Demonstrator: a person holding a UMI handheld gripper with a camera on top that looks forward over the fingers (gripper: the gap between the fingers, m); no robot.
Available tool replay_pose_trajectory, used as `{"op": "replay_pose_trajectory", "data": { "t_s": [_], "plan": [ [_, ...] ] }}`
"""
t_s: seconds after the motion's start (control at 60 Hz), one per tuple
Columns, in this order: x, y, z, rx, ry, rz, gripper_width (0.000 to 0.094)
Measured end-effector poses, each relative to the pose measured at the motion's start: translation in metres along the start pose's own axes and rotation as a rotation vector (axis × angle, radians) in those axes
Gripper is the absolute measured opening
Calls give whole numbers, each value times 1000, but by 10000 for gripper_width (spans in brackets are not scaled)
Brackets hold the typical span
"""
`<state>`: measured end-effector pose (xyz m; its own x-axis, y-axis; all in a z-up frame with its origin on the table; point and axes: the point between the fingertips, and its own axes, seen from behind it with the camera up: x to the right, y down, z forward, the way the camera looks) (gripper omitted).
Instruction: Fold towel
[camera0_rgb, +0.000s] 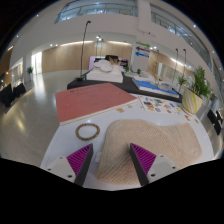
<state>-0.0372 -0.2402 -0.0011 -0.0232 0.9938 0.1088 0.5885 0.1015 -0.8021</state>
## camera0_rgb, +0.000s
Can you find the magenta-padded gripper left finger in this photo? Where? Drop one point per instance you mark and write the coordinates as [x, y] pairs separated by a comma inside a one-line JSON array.
[[78, 160]]

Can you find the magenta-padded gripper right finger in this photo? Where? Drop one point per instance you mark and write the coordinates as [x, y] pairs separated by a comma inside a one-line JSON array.
[[144, 160]]

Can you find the beige waffle towel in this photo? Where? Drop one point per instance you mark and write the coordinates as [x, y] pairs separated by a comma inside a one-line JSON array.
[[150, 140]]

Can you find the group of colourful stickers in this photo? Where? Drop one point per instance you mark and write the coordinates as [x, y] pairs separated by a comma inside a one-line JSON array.
[[158, 104]]

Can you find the flat red board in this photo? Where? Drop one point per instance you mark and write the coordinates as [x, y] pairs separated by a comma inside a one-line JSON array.
[[90, 101]]

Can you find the blue-based architectural model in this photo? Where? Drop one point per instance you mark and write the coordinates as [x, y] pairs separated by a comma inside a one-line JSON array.
[[150, 87]]

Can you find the black display platform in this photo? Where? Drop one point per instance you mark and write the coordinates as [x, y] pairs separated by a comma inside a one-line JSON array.
[[126, 87]]

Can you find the palm in striped pot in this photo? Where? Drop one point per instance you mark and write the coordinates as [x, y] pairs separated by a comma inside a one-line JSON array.
[[191, 101]]

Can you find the tall black lamp stand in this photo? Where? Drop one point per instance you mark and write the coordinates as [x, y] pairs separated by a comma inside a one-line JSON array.
[[80, 79]]

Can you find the group of dark chairs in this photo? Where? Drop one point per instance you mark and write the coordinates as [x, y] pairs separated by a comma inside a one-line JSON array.
[[215, 120], [11, 94]]

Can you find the small green potted plant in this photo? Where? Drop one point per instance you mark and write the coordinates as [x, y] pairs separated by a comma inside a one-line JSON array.
[[181, 80]]

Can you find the white architectural model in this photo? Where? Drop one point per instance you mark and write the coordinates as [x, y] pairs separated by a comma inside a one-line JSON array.
[[105, 75]]

